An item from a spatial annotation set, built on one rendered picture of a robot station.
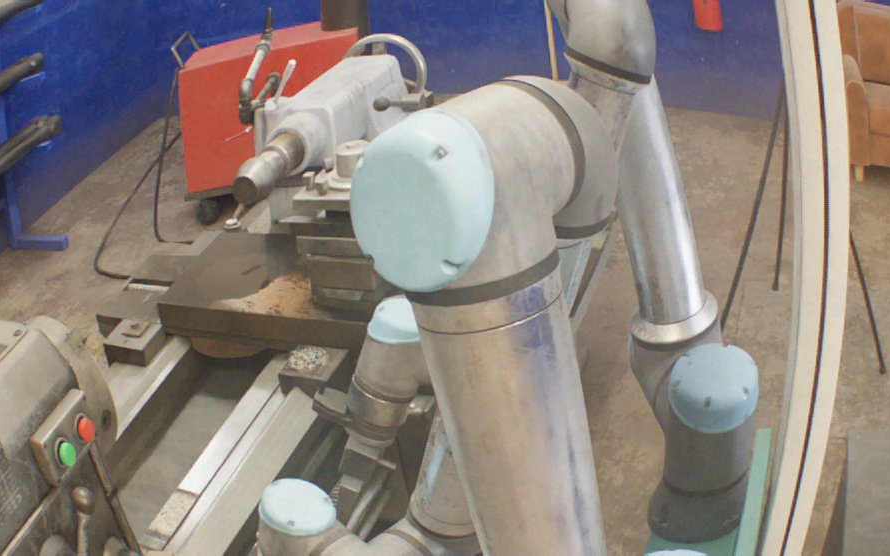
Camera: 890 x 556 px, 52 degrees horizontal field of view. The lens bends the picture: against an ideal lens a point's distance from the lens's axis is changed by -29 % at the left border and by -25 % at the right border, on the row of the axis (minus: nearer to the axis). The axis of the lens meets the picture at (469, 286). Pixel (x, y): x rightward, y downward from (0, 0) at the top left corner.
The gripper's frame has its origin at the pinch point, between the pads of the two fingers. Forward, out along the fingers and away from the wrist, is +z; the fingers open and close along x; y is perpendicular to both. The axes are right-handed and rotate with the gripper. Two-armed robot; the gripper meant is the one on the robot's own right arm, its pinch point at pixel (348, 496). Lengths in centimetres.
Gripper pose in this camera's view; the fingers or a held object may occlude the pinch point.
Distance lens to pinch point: 180.2
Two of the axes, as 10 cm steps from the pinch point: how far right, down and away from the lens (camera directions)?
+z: -3.3, 8.7, 3.6
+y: 9.4, 3.4, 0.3
